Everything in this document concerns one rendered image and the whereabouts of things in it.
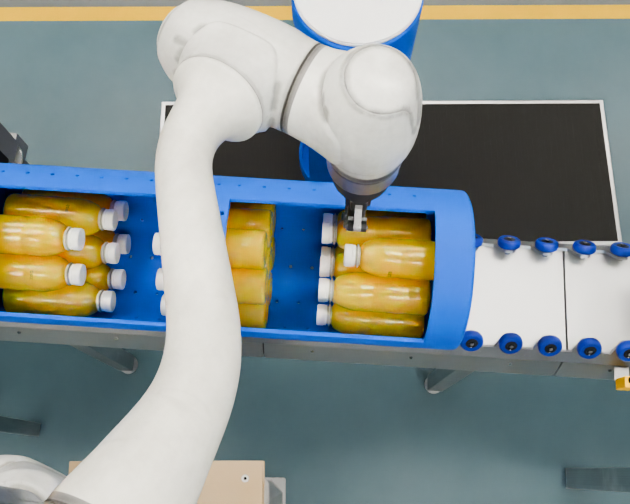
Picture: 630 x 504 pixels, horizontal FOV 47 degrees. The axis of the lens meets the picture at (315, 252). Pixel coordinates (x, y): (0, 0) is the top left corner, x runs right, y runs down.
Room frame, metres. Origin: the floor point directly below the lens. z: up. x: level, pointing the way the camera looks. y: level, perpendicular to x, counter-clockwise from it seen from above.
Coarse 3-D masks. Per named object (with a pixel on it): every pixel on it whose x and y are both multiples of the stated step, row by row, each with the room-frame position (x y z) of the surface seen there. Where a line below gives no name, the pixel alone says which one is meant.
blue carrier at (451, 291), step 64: (0, 192) 0.51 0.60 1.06; (128, 192) 0.44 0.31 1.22; (256, 192) 0.45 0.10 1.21; (320, 192) 0.45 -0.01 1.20; (384, 192) 0.45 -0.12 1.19; (448, 192) 0.46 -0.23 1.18; (128, 256) 0.41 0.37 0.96; (320, 256) 0.41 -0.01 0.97; (448, 256) 0.33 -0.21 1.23; (0, 320) 0.25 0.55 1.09; (64, 320) 0.25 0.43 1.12; (128, 320) 0.25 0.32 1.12; (448, 320) 0.24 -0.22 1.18
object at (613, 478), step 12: (576, 468) 0.01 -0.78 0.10; (588, 468) 0.01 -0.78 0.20; (600, 468) 0.01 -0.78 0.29; (612, 468) 0.01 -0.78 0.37; (624, 468) 0.01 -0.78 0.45; (576, 480) -0.03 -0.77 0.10; (588, 480) -0.02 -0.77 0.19; (600, 480) -0.02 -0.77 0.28; (612, 480) -0.02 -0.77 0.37; (624, 480) -0.02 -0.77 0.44
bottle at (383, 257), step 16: (368, 240) 0.38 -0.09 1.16; (384, 240) 0.38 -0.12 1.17; (400, 240) 0.38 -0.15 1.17; (416, 240) 0.38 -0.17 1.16; (368, 256) 0.35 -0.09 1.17; (384, 256) 0.34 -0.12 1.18; (400, 256) 0.34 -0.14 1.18; (416, 256) 0.34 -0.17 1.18; (432, 256) 0.34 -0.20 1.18; (368, 272) 0.33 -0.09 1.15; (384, 272) 0.32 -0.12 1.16; (400, 272) 0.32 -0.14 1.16; (416, 272) 0.32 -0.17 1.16; (432, 272) 0.32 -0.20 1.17
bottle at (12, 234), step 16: (0, 224) 0.40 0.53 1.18; (16, 224) 0.40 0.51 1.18; (32, 224) 0.40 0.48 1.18; (48, 224) 0.40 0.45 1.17; (64, 224) 0.41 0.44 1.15; (0, 240) 0.37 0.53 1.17; (16, 240) 0.37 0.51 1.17; (32, 240) 0.37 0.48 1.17; (48, 240) 0.37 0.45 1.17; (64, 240) 0.38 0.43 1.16
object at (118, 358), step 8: (88, 352) 0.31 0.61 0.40; (96, 352) 0.30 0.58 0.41; (104, 352) 0.31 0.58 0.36; (112, 352) 0.32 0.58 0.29; (120, 352) 0.34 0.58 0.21; (104, 360) 0.31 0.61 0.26; (112, 360) 0.30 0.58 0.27; (120, 360) 0.32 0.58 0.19; (128, 360) 0.33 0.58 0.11; (136, 360) 0.34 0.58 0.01; (120, 368) 0.31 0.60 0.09; (128, 368) 0.31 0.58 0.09; (136, 368) 0.32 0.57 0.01
